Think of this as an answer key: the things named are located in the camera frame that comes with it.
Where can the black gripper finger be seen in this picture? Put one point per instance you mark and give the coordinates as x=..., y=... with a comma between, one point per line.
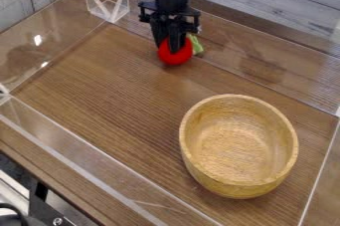
x=159, y=34
x=176, y=37

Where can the oval wooden bowl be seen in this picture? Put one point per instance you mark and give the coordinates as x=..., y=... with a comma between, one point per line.
x=239, y=145

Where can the black table leg clamp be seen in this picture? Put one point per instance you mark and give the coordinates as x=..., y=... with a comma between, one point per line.
x=52, y=210

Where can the clear acrylic corner bracket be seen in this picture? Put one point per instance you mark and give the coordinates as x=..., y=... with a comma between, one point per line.
x=109, y=10

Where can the clear acrylic tray wall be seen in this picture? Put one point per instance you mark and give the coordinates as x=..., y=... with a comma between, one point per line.
x=91, y=107

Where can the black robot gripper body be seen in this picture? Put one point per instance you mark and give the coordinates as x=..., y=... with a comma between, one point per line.
x=163, y=12

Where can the red plush strawberry toy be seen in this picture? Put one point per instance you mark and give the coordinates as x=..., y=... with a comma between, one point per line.
x=192, y=48

